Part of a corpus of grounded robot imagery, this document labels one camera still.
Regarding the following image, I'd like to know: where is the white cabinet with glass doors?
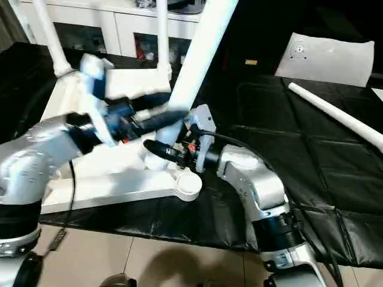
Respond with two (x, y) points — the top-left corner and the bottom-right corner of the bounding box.
(18, 0), (205, 64)

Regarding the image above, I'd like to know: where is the black work mat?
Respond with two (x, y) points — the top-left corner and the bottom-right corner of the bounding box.
(0, 42), (383, 268)

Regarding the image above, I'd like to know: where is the white plastic table top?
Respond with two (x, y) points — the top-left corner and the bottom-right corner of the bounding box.
(39, 66), (205, 213)

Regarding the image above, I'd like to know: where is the white plastic table leg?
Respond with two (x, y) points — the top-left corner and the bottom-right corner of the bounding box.
(144, 0), (240, 172)
(156, 0), (174, 79)
(288, 82), (383, 154)
(32, 0), (76, 78)

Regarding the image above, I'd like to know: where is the black rice cooker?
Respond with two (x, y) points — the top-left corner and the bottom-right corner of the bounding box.
(168, 0), (207, 14)

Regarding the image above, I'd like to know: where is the black robot left foot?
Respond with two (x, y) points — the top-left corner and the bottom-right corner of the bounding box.
(99, 274), (138, 287)

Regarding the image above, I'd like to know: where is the black cabinet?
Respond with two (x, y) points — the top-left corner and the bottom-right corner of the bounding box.
(203, 0), (383, 81)

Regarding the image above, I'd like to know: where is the dark tangled clutter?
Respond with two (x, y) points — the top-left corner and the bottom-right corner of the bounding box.
(133, 0), (157, 10)

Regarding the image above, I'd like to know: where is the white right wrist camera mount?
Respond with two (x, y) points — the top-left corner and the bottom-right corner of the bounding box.
(186, 105), (217, 174)

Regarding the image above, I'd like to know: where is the white plastic bag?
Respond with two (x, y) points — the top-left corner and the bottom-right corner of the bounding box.
(275, 32), (375, 88)

